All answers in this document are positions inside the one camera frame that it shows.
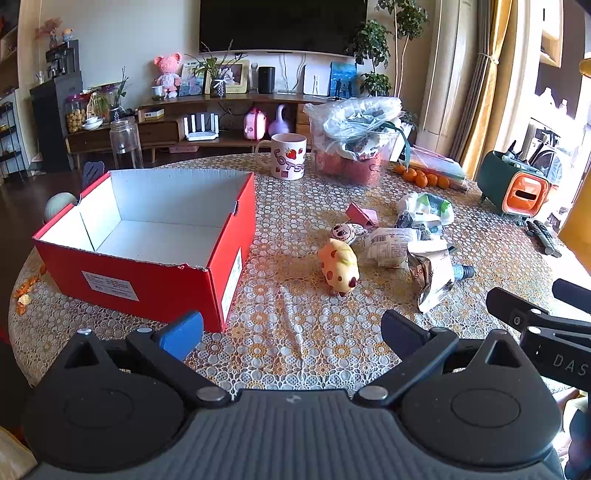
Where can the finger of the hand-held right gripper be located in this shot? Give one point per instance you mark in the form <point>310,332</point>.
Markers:
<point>512,307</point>
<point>572,290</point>

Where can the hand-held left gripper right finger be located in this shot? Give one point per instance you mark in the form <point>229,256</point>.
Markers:
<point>406,332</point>

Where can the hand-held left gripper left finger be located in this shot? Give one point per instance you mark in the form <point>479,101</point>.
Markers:
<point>184,330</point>

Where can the red cardboard box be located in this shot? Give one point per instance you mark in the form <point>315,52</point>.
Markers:
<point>138,281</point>

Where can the clear barcode snack packet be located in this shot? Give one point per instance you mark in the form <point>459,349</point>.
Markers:
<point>390,247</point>

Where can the yellow spotted pig toy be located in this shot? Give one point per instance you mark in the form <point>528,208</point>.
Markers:
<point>337,265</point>

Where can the cartoon monster face plush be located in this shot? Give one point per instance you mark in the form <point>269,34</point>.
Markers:
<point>344,232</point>

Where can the white teal snack pouch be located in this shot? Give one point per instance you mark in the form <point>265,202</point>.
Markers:
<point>427,207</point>

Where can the round desktop with lace tablecloth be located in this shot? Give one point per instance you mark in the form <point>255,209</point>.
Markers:
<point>295,300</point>

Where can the green round desktop bin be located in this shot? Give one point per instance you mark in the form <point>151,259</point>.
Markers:
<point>59,205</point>

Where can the grey remote control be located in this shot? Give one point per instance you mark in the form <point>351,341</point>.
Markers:
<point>549,242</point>

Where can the yellow chair back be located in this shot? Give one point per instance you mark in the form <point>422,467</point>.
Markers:
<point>577,230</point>

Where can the small dark-capped bottle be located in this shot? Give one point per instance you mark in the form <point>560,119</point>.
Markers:
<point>463,272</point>

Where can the silver foil pouch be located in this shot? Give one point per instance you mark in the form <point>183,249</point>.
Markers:
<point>431,277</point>

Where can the black remote control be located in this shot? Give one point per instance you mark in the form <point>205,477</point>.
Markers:
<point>532,228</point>

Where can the small dark printed packet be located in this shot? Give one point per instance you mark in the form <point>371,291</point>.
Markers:
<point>422,228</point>

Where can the green orange desk organizer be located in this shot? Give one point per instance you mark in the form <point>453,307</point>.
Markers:
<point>521,196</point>

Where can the pink clip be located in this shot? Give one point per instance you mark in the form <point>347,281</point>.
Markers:
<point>362,214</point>

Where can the small orange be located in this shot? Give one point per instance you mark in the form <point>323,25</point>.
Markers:
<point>431,179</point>
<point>399,169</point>
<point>408,175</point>
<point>443,182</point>
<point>420,179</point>

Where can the orange peels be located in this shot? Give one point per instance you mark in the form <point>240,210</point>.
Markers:
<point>24,288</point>

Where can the clear container with apples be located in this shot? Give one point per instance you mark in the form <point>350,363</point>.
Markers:
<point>346,168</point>

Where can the blue slotted spatula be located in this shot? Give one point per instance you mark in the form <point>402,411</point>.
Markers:
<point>91,173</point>

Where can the tall glass jar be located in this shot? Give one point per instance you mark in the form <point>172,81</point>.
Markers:
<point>125,143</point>

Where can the wooden television cabinet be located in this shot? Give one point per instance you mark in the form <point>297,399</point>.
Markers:
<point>157,134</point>

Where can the white strawberry print mug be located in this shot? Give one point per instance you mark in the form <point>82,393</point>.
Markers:
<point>288,159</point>

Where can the white antenna router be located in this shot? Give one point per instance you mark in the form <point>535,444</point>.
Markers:
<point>202,129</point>

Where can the pink toy suitcase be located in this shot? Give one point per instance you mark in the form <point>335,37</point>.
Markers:
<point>255,125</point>

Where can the small flat box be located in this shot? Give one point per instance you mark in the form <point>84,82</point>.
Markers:
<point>151,114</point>

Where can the clear plastic bag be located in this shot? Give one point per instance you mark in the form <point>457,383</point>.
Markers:
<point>353,117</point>

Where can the purple vase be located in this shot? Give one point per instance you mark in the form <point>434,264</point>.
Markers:
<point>278,125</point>

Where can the stacked white bowls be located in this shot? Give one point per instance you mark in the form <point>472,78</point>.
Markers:
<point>92,123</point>

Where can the yellow curtain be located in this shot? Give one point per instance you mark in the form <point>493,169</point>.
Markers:
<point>491,69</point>

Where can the cookie jar with pink lid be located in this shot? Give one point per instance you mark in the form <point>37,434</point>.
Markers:
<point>76,115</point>

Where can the leafy plant in vase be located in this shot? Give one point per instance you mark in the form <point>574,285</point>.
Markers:
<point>111,99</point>

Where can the black cabinet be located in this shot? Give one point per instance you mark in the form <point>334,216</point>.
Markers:
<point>53,124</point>

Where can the potted grass plant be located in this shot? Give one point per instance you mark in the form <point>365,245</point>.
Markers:
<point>218,87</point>

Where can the white standing air conditioner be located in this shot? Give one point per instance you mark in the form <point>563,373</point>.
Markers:
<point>448,69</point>

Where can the pink doll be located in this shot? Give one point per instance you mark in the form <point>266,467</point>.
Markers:
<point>167,76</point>

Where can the blue painting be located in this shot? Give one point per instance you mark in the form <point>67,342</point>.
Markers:
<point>344,78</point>

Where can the black speaker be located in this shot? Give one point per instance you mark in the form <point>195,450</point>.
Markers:
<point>266,81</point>

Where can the white panel device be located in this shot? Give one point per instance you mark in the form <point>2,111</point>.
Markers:
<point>316,81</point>

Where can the tall green houseplant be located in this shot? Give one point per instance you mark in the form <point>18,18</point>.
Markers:
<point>374,41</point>

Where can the black coffee machine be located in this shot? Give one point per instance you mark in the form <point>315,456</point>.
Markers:
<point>62,60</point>

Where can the black television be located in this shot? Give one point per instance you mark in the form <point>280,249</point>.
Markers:
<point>281,25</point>

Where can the pink flowers in vase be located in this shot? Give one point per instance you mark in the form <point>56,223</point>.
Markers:
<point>50,30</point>

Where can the small picture frame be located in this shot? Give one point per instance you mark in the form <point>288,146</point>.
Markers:
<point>189,83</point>

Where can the cream photo frame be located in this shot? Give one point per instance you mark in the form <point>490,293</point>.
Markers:
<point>235,76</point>

